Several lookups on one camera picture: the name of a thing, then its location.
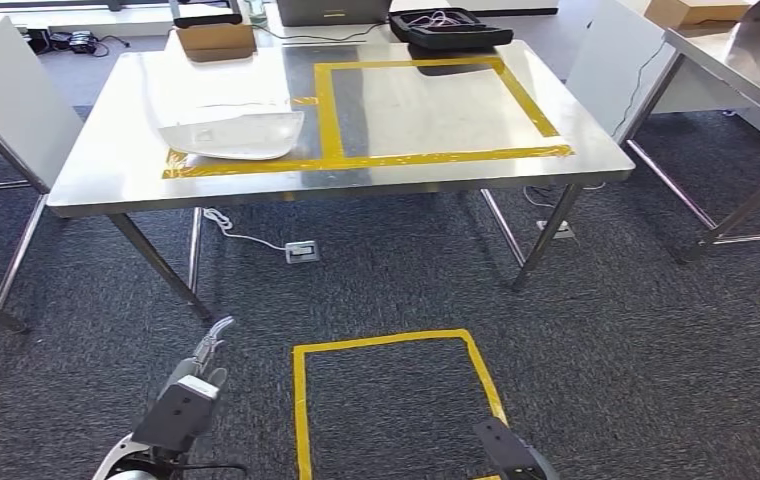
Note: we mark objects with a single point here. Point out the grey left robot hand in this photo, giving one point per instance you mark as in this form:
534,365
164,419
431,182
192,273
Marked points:
204,368

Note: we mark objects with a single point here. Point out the steel workbench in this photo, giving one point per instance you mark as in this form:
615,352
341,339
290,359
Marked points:
122,132
744,53
16,255

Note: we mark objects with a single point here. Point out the white side panel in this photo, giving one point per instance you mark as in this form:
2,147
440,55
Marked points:
612,66
16,93

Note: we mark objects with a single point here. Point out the grey laptop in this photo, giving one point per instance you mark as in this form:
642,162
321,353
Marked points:
334,12

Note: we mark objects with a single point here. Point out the open black foam case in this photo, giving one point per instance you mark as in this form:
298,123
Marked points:
459,36

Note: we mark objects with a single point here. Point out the remote controller with screen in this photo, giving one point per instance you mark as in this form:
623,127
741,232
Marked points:
208,18

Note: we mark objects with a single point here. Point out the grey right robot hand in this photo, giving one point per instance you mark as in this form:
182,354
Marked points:
509,454

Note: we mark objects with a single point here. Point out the brown cardboard box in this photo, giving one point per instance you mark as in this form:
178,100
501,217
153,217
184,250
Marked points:
691,10
218,41

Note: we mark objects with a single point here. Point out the yellow floor tape square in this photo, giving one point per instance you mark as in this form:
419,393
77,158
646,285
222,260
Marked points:
300,397

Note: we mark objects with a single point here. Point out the white curved plastic part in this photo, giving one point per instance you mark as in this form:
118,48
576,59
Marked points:
234,136

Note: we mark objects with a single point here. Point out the floor outlet box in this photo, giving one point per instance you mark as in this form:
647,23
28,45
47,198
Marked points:
562,230
302,252

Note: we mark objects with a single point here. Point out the clear drinking bottle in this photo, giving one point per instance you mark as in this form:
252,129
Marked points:
255,10

